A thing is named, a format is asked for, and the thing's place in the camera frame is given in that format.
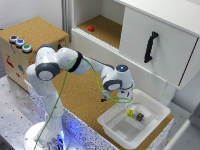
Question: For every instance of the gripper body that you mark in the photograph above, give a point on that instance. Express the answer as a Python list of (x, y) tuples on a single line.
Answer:
[(128, 94)]

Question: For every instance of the white cabinet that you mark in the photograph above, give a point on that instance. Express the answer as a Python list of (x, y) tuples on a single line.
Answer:
[(100, 46)]

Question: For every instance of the white plastic box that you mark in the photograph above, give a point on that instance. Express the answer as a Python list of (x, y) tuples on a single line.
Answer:
[(126, 131)]

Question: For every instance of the purple block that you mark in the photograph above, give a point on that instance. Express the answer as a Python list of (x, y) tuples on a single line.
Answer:
[(140, 116)]

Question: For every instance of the white sliding door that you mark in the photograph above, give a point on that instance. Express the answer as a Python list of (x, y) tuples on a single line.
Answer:
[(166, 46)]

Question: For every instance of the blue button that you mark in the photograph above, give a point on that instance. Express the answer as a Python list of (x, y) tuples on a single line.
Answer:
[(20, 42)]

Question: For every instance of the yellow block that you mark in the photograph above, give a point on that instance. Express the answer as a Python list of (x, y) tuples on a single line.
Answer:
[(131, 113)]

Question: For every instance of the red button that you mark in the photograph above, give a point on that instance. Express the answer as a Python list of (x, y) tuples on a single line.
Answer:
[(13, 38)]

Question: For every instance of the green button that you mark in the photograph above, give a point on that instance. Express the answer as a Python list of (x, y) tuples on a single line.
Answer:
[(26, 47)]

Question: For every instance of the wooden drawer box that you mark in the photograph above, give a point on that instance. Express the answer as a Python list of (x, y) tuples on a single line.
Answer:
[(36, 30)]

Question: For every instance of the pink block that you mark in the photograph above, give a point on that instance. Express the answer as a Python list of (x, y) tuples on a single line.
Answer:
[(90, 28)]

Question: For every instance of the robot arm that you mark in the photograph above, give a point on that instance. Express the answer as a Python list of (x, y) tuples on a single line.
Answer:
[(50, 71)]

